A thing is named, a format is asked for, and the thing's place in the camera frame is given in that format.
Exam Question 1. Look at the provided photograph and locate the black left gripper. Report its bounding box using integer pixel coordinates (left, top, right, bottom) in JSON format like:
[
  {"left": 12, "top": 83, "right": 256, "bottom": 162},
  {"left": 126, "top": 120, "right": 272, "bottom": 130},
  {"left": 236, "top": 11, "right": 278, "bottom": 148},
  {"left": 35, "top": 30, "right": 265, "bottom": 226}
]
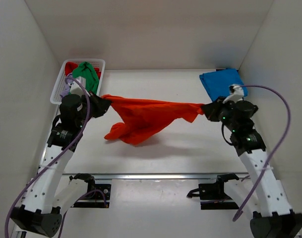
[{"left": 79, "top": 86, "right": 113, "bottom": 121}]

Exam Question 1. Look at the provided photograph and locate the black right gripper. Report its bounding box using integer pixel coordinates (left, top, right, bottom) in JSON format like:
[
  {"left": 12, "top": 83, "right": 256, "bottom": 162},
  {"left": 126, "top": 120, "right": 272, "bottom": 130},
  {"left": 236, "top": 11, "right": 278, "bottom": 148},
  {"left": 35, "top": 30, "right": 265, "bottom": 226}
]
[{"left": 200, "top": 97, "right": 238, "bottom": 131}]

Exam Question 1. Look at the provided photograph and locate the orange t shirt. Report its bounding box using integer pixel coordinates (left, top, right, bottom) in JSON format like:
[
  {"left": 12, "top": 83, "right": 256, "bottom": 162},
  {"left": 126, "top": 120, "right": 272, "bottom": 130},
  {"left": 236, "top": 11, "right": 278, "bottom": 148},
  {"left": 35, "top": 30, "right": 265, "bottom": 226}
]
[{"left": 102, "top": 95, "right": 204, "bottom": 145}]

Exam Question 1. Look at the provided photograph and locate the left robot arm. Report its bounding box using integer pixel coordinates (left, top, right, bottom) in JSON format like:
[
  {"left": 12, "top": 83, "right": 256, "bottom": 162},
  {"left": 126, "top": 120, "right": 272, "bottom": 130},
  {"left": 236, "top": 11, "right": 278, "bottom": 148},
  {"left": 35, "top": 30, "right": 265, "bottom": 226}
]
[{"left": 9, "top": 92, "right": 112, "bottom": 238}]

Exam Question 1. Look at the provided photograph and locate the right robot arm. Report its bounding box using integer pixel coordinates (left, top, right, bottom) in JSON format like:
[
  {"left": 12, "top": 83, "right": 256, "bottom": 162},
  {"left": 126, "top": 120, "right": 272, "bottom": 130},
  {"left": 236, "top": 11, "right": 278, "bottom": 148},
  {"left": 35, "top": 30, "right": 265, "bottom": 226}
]
[{"left": 201, "top": 97, "right": 302, "bottom": 238}]

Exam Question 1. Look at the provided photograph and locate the folded blue t shirt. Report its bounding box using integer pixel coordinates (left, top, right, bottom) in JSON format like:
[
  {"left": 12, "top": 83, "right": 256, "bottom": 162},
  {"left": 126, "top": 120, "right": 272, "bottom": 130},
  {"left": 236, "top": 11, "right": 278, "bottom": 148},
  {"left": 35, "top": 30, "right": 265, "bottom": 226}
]
[{"left": 199, "top": 68, "right": 243, "bottom": 102}]

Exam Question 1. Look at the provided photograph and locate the lilac t shirt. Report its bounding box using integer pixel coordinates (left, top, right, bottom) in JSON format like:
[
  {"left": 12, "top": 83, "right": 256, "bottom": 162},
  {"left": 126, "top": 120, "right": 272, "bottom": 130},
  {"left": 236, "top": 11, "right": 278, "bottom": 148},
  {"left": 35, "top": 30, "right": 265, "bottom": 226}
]
[{"left": 60, "top": 84, "right": 70, "bottom": 98}]

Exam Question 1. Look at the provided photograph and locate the green t shirt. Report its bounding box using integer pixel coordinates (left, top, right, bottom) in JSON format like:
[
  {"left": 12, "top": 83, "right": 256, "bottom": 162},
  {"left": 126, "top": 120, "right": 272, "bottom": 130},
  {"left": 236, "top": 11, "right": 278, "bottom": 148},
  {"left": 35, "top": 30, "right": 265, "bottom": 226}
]
[{"left": 72, "top": 61, "right": 100, "bottom": 94}]

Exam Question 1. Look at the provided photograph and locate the white plastic basket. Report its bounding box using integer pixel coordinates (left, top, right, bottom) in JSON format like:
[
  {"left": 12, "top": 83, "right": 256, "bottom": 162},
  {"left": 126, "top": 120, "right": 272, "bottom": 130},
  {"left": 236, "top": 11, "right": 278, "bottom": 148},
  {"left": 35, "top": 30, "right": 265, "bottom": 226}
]
[{"left": 50, "top": 59, "right": 106, "bottom": 105}]

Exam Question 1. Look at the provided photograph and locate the red t shirt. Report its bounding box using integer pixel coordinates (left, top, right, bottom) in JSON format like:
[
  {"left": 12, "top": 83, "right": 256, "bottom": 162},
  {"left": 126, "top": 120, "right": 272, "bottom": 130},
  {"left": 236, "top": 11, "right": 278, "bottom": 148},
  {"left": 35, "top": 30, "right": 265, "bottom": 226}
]
[{"left": 64, "top": 61, "right": 101, "bottom": 78}]

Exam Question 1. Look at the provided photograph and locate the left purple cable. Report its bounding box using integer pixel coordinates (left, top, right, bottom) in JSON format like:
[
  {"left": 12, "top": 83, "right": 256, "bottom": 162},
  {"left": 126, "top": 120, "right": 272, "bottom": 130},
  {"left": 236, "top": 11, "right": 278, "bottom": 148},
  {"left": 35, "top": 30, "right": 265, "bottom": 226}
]
[{"left": 4, "top": 75, "right": 92, "bottom": 238}]

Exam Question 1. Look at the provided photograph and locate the purple cable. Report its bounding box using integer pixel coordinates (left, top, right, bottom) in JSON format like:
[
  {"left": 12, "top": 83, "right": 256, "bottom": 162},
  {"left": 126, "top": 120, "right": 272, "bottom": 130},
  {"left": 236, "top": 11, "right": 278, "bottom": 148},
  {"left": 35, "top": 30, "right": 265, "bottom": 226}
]
[
  {"left": 232, "top": 84, "right": 292, "bottom": 222},
  {"left": 4, "top": 75, "right": 92, "bottom": 238}
]

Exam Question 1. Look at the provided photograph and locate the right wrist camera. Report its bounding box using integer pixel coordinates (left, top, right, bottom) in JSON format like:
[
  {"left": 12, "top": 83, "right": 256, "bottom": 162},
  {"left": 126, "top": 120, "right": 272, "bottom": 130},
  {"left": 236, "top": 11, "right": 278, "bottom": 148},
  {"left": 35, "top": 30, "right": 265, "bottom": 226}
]
[{"left": 223, "top": 84, "right": 244, "bottom": 104}]

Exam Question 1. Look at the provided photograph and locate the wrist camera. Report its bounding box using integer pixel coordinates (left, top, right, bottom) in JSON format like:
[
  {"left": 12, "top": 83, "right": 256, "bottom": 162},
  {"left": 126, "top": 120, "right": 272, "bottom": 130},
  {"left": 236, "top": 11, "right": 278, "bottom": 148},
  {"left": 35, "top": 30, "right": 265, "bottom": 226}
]
[
  {"left": 223, "top": 84, "right": 244, "bottom": 104},
  {"left": 70, "top": 76, "right": 86, "bottom": 97}
]

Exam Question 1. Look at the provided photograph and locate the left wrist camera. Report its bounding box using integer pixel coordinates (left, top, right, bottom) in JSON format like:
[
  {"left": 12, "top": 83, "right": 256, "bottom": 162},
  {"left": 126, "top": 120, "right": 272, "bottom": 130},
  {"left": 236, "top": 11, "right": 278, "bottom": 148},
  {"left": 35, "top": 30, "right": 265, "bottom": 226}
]
[{"left": 70, "top": 76, "right": 86, "bottom": 97}]

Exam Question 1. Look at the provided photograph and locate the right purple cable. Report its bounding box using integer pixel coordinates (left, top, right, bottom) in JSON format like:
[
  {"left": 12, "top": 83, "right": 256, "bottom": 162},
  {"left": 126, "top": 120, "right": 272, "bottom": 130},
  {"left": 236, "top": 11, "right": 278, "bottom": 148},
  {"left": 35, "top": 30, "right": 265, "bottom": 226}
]
[{"left": 232, "top": 84, "right": 292, "bottom": 222}]

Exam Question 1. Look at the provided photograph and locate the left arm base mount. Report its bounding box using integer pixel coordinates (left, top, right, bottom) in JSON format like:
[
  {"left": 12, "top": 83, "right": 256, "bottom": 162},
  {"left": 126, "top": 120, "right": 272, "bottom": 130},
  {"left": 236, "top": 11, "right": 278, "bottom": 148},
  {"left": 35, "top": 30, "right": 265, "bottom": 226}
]
[{"left": 69, "top": 173, "right": 112, "bottom": 208}]

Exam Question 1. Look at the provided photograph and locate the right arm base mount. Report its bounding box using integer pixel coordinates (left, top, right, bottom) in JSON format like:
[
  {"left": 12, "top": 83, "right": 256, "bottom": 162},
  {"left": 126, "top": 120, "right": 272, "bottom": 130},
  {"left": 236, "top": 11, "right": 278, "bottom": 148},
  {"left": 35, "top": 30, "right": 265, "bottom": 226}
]
[{"left": 186, "top": 173, "right": 250, "bottom": 210}]

